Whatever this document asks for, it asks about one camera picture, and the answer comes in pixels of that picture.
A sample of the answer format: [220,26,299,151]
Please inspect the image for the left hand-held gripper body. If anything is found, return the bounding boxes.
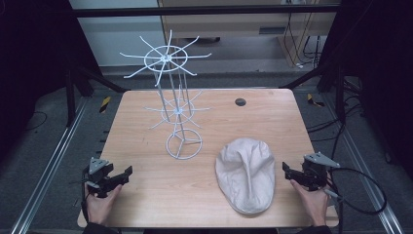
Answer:
[82,157,115,199]

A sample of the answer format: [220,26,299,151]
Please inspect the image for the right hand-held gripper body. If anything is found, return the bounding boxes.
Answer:
[301,151,342,192]

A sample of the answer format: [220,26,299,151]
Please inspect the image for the person's right hand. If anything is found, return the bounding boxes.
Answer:
[289,178,330,227]

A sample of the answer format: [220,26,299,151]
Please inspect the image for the person's left hand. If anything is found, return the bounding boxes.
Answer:
[85,184,124,226]

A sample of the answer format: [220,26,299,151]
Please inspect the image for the cream flat cap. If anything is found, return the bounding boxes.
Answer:
[214,136,277,215]

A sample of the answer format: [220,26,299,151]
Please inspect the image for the yellow black striped tape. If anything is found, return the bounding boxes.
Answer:
[306,93,325,108]
[98,96,112,114]

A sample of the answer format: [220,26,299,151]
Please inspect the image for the black curtain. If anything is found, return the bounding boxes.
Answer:
[0,0,102,164]
[319,0,413,179]

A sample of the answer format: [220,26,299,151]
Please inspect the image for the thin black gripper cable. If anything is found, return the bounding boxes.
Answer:
[80,167,91,223]

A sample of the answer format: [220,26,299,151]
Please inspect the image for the aluminium floor rail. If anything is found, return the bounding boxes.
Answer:
[322,93,406,234]
[9,97,90,234]

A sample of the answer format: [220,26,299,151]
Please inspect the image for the black floor cables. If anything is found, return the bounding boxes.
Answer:
[306,77,364,164]

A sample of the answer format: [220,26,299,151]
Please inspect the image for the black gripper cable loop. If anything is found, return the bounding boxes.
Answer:
[324,167,388,216]

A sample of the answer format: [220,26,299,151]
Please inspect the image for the thin black floor cable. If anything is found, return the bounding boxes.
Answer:
[24,110,49,132]

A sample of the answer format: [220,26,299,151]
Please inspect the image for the black frame leg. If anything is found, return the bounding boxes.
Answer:
[279,62,347,125]
[63,63,129,129]

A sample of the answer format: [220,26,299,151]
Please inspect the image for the white wire display rack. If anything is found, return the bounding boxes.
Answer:
[119,29,212,161]

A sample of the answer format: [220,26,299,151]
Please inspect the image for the hanging black desk cables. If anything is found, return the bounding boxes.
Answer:
[282,12,323,68]

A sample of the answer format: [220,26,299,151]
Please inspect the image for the black horizontal frame bar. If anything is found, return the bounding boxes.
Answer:
[71,4,342,19]

